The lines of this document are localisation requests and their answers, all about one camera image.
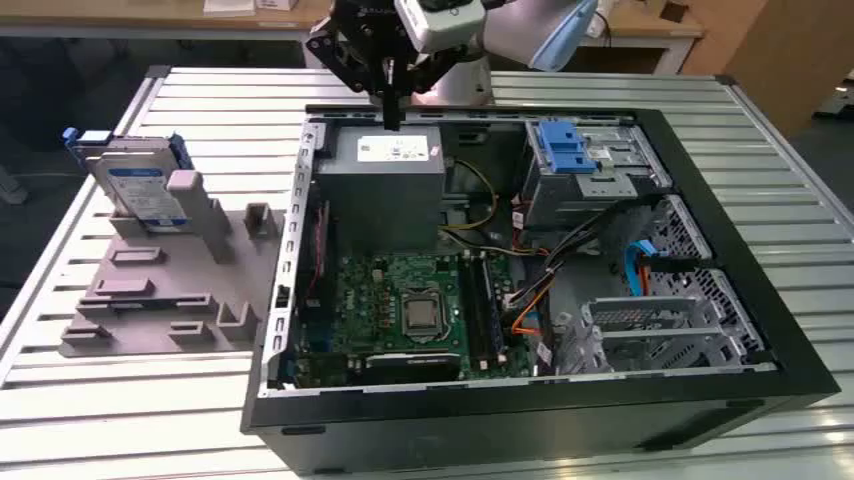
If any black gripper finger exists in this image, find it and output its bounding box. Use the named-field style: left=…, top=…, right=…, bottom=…
left=394, top=43, right=470, bottom=133
left=304, top=18, right=398, bottom=131

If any hard disk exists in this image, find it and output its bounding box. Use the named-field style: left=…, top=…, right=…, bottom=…
left=61, top=128, right=195, bottom=235

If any metal disk bay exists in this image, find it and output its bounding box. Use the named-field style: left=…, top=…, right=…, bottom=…
left=577, top=295, right=766, bottom=374

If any white box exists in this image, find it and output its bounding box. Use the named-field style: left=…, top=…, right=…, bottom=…
left=203, top=0, right=256, bottom=16

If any blue drive latch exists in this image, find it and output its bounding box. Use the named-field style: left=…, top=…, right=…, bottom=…
left=536, top=121, right=597, bottom=175

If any grey power supply unit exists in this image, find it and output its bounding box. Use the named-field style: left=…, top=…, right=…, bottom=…
left=312, top=124, right=447, bottom=256

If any metal optical drive cage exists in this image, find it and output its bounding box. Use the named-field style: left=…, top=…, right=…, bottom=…
left=519, top=119, right=673, bottom=231

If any green motherboard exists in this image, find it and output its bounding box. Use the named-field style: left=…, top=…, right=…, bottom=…
left=292, top=252, right=535, bottom=386

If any silver CPU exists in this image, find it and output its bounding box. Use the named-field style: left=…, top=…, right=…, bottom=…
left=403, top=300, right=440, bottom=330

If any black RAM stick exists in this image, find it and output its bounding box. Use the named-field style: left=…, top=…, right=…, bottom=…
left=476, top=252, right=507, bottom=364

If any grey parts rack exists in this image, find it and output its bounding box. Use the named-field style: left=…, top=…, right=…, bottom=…
left=57, top=169, right=286, bottom=357

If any brown wooden cabinet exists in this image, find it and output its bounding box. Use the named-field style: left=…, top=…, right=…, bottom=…
left=679, top=0, right=854, bottom=136

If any grey stand foot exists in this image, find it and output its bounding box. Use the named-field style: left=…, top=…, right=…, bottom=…
left=0, top=164, right=29, bottom=205

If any black graphics card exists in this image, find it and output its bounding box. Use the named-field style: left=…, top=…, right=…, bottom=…
left=346, top=351, right=463, bottom=386

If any black open PC case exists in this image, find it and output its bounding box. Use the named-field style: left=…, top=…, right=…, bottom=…
left=239, top=103, right=842, bottom=476

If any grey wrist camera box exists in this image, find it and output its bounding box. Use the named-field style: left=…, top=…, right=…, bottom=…
left=392, top=0, right=486, bottom=54

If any yellow wire bundle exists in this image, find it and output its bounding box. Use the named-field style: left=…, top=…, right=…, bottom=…
left=439, top=157, right=499, bottom=231

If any black wire bundle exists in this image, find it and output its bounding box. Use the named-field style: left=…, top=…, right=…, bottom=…
left=506, top=199, right=642, bottom=321

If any blue data wire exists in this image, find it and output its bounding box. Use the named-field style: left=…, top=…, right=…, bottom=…
left=623, top=239, right=673, bottom=297

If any black power wire connector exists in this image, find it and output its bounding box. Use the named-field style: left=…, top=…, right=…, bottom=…
left=643, top=257, right=715, bottom=274

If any orange wire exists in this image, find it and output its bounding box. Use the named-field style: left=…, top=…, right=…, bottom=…
left=510, top=309, right=542, bottom=336

